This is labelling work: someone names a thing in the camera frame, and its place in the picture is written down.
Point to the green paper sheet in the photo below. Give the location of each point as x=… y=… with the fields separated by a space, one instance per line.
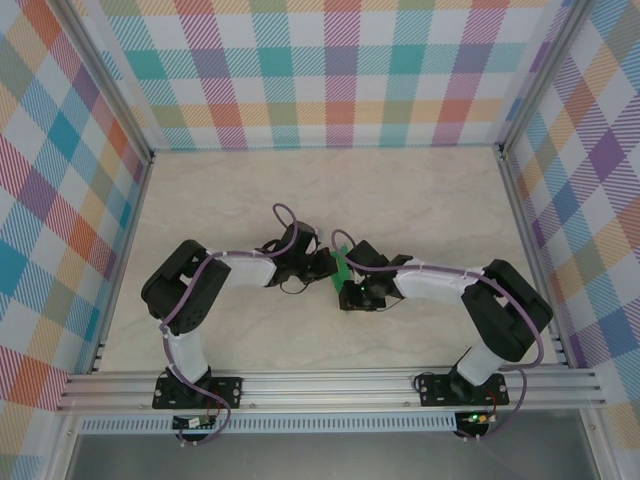
x=342 y=277

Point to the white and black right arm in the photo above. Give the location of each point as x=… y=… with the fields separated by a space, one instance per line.
x=430 y=285

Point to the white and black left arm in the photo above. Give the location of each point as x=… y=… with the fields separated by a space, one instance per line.
x=245 y=270

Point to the right controller circuit board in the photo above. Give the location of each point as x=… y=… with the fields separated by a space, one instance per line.
x=475 y=417

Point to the controller circuit board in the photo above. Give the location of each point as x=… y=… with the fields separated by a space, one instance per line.
x=192 y=422
x=475 y=417

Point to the grey metal panel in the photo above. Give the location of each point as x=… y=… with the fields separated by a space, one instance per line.
x=325 y=460

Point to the left controller circuit board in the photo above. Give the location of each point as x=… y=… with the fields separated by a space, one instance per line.
x=192 y=422

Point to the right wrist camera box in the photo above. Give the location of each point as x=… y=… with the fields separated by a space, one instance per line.
x=356 y=275

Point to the aluminium frame rail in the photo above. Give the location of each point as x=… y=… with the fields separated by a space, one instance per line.
x=325 y=387

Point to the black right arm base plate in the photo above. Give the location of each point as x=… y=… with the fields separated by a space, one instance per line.
x=435 y=392

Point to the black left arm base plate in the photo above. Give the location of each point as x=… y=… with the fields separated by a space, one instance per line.
x=230 y=390

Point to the aluminium side rail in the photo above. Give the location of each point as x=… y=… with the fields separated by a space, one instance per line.
x=124 y=260
x=534 y=260

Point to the aluminium corner post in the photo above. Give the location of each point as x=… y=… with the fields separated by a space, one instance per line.
x=542 y=75
x=111 y=75

